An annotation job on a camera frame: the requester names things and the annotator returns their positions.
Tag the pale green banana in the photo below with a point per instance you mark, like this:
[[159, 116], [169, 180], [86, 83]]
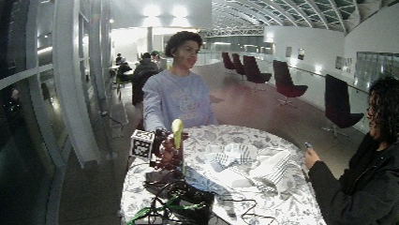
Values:
[[177, 131]]

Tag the white marker cube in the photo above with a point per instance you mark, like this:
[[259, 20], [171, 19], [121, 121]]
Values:
[[142, 144]]

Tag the black device box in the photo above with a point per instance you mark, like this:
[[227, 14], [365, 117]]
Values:
[[193, 200]]

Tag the the person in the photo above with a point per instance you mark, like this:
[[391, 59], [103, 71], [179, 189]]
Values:
[[175, 93]]

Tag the floral tablecloth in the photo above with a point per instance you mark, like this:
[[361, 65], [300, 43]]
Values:
[[274, 200]]

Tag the dark red swivel chair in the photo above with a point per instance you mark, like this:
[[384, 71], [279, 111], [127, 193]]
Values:
[[338, 104], [254, 70], [226, 61], [236, 65], [286, 82]]

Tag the white curved column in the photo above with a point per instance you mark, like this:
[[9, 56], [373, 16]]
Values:
[[74, 81]]

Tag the small phone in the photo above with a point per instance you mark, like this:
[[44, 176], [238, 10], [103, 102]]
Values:
[[307, 145]]

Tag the metal ceiling truss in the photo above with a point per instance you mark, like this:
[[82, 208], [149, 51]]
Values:
[[234, 31]]

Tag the bright ceiling lamp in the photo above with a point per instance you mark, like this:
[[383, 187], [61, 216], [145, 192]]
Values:
[[179, 11], [151, 11]]

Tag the wall picture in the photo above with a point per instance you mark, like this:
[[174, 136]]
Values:
[[339, 62], [300, 53], [287, 51]]

